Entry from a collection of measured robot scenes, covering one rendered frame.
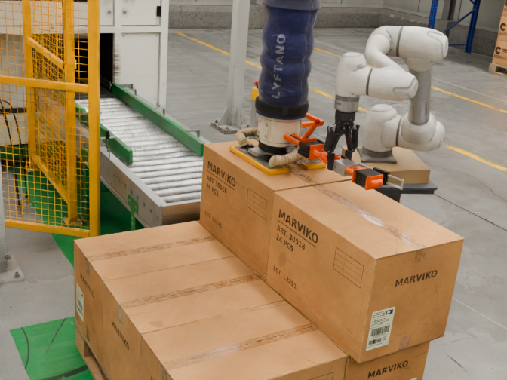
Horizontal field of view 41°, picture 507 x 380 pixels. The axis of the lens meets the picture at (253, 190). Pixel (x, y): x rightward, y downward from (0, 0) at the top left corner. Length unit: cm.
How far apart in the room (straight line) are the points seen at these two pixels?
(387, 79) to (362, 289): 74
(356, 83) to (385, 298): 77
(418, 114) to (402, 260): 118
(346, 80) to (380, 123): 97
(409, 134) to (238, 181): 96
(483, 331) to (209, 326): 179
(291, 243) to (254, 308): 28
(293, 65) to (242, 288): 91
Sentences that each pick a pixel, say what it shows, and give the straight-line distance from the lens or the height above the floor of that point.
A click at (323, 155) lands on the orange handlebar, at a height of 108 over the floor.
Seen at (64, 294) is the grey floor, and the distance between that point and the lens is 377.
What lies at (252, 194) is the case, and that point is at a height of 86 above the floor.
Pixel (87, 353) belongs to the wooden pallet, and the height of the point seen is 4.
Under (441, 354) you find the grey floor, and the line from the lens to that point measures 357.
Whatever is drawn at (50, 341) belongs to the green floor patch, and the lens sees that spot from 341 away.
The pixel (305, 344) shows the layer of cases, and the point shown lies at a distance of 245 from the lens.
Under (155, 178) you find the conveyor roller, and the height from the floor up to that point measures 55.
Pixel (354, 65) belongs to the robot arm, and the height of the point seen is 145.
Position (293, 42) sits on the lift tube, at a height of 147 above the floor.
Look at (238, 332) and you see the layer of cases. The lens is 247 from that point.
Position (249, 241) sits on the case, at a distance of 287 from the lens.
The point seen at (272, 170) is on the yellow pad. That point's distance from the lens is 280.
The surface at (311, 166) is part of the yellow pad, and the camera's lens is 289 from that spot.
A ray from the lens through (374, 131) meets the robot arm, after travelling 346.
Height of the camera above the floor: 190
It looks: 21 degrees down
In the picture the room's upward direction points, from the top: 5 degrees clockwise
